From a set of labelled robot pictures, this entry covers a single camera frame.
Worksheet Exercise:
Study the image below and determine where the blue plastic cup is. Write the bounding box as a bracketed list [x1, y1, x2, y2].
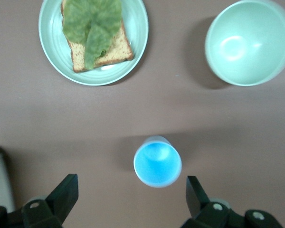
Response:
[133, 135, 182, 188]

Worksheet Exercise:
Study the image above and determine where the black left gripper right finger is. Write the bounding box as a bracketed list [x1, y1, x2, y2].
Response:
[180, 175, 231, 228]

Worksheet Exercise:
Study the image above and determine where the beige chrome toaster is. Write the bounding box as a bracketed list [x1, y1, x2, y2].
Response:
[0, 144, 16, 214]

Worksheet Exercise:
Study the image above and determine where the pale green round plate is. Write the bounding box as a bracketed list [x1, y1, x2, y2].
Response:
[38, 0, 149, 86]

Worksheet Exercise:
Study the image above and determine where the brown table cover mat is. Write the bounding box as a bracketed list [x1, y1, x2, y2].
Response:
[0, 0, 285, 228]

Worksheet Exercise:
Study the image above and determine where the pale green bowl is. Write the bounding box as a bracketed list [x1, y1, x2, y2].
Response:
[204, 0, 285, 86]

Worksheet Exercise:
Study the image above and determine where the green lettuce leaf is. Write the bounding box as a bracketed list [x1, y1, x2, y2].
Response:
[61, 0, 123, 71]

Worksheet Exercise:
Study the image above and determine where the toasted bread slice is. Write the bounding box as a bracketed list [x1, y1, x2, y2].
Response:
[60, 0, 135, 74]

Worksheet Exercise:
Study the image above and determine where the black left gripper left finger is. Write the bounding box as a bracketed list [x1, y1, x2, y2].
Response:
[22, 174, 79, 228]

